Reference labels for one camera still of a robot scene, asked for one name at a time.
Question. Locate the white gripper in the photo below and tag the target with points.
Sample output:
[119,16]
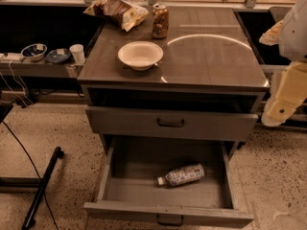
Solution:
[295,37]

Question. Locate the blue plastic bottle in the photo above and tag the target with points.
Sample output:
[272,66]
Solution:
[182,175]

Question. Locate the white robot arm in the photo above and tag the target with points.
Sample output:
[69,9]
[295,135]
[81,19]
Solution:
[292,42]

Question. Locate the grey drawer cabinet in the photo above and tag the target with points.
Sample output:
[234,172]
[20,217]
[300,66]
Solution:
[207,66]

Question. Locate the open lower drawer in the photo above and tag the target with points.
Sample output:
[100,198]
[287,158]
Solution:
[129,188]

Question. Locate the closed upper drawer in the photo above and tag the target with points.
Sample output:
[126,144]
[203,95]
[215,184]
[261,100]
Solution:
[170,123]

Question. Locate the soda can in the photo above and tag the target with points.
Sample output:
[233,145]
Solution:
[160,21]

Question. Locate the chip bag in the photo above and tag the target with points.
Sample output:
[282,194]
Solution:
[125,14]

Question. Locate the white paper cup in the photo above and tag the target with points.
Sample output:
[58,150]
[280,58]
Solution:
[77,53]

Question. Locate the white patterned bowl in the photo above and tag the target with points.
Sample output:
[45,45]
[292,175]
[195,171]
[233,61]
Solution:
[34,52]

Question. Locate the white power strip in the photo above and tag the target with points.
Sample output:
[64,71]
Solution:
[11,56]

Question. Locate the grey side shelf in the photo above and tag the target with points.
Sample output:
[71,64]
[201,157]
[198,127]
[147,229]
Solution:
[42,69]

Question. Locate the black floor stand leg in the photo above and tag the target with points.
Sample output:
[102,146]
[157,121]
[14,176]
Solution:
[29,221]

